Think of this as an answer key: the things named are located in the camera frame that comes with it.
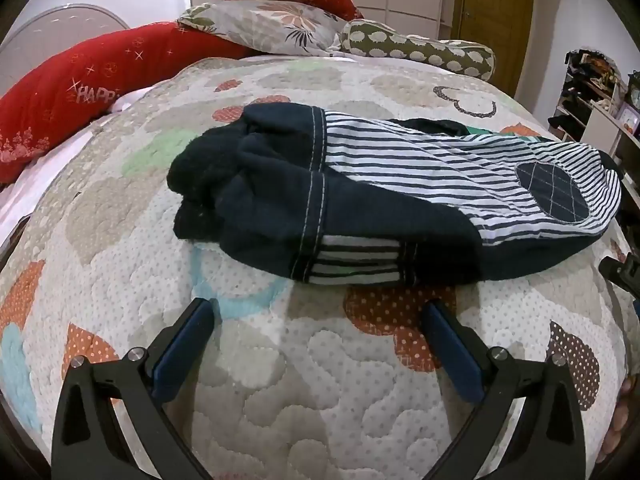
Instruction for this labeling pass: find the olive patterned bolster pillow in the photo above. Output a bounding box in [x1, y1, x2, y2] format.
[340, 19, 496, 81]

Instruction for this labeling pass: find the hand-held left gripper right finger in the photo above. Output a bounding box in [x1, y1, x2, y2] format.
[420, 299, 587, 480]

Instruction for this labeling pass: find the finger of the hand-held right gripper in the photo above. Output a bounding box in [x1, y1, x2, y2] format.
[598, 255, 640, 306]

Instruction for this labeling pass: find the grey floral pillow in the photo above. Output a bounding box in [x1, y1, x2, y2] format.
[177, 0, 361, 57]

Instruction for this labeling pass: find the white arched headboard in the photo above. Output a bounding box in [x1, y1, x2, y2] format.
[0, 4, 132, 96]

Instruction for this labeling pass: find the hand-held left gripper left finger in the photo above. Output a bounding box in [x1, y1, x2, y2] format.
[50, 297, 217, 480]

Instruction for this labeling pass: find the white bed sheet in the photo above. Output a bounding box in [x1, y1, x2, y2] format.
[0, 85, 151, 248]

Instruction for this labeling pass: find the long red embroidered pillow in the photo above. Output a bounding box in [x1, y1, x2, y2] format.
[0, 21, 251, 184]

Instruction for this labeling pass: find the heart patterned quilt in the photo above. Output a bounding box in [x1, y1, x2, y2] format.
[0, 55, 633, 480]

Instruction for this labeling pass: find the cluttered shoe shelf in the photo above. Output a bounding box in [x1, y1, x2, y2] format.
[547, 49, 628, 142]

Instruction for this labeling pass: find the navy white striped shirt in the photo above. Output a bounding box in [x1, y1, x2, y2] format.
[166, 102, 622, 287]

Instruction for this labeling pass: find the wooden door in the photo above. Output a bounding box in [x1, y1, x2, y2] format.
[452, 0, 536, 96]

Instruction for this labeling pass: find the person's right hand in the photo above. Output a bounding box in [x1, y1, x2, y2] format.
[602, 374, 640, 466]

